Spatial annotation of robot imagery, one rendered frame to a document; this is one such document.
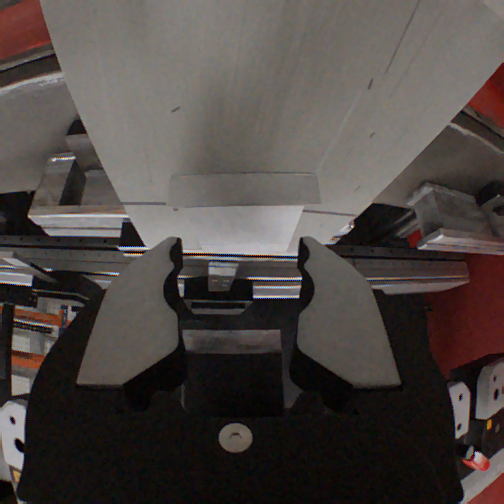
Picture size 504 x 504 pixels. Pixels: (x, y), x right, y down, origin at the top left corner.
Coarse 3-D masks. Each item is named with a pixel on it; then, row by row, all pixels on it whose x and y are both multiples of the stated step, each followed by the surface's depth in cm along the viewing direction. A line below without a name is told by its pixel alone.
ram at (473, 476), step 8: (496, 456) 19; (496, 464) 19; (464, 472) 19; (472, 472) 18; (480, 472) 18; (488, 472) 18; (464, 480) 18; (472, 480) 18; (496, 480) 17; (464, 488) 17; (488, 488) 17; (496, 488) 17; (8, 496) 12; (480, 496) 16; (488, 496) 16; (496, 496) 16
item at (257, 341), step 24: (192, 336) 25; (216, 336) 25; (240, 336) 26; (264, 336) 26; (192, 360) 23; (216, 360) 24; (240, 360) 24; (264, 360) 24; (192, 384) 22; (216, 384) 23; (240, 384) 23; (264, 384) 23; (192, 408) 22; (216, 408) 22; (240, 408) 22; (264, 408) 23
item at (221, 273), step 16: (208, 272) 33; (224, 272) 33; (192, 288) 44; (208, 288) 42; (224, 288) 42; (240, 288) 45; (192, 304) 44; (208, 304) 44; (224, 304) 45; (240, 304) 45
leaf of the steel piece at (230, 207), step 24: (168, 192) 14; (192, 192) 14; (216, 192) 14; (240, 192) 14; (264, 192) 14; (288, 192) 14; (312, 192) 14; (192, 216) 19; (216, 216) 19; (240, 216) 19; (264, 216) 19; (288, 216) 19; (216, 240) 24; (240, 240) 24; (264, 240) 24; (288, 240) 24
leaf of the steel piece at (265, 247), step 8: (208, 248) 26; (216, 248) 26; (224, 248) 26; (232, 248) 26; (240, 248) 26; (248, 248) 26; (256, 248) 26; (264, 248) 26; (272, 248) 26; (280, 248) 26
